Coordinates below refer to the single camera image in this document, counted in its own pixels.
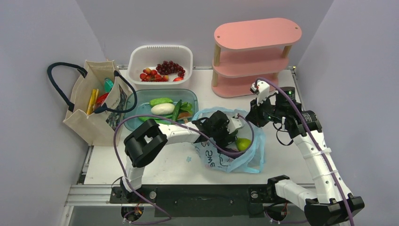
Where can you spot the beige canvas tote bag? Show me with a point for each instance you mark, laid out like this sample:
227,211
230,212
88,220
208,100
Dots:
98,128

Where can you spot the teal packet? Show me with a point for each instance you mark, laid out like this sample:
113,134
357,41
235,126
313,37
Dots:
108,85

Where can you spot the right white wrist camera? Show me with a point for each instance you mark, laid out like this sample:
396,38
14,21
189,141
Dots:
261,89

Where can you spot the green leafy vegetable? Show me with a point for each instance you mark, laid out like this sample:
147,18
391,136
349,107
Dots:
186,107

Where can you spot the green bumpy cucumber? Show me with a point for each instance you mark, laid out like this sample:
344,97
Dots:
161,100

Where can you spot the blue plastic grocery bag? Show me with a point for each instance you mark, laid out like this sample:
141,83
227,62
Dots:
251,161

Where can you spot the long green okra pod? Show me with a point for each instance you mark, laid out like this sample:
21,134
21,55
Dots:
157,120

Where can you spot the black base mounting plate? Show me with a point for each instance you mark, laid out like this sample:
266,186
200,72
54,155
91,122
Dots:
201,200

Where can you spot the yellow snack packet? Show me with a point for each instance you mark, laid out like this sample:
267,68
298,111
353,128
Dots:
92,101

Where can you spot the red grape bunch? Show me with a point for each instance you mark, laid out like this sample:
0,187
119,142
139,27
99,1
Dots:
171,68

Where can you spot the white plastic basket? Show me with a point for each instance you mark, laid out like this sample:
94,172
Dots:
148,56

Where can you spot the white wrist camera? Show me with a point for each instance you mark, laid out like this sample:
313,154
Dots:
234,124
261,89

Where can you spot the red cherries pile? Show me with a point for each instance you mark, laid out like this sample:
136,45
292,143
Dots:
152,75

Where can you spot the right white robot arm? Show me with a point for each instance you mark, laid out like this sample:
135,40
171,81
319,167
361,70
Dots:
333,202

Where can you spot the pink three-tier shelf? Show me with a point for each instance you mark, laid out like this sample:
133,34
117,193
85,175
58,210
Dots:
249,49

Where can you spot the blue transparent tray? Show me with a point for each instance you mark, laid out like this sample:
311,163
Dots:
145,95

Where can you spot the dark green cucumber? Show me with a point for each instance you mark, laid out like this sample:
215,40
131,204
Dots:
176,110

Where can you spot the red snack packet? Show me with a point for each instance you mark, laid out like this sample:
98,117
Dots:
100,101

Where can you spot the brown mushroom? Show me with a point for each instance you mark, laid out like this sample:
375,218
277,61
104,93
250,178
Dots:
184,116

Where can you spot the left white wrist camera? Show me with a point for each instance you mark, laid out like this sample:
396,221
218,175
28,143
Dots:
234,124

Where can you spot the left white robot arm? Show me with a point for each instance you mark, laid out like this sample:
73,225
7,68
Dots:
144,144

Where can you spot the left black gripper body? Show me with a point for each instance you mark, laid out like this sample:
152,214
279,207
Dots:
218,135

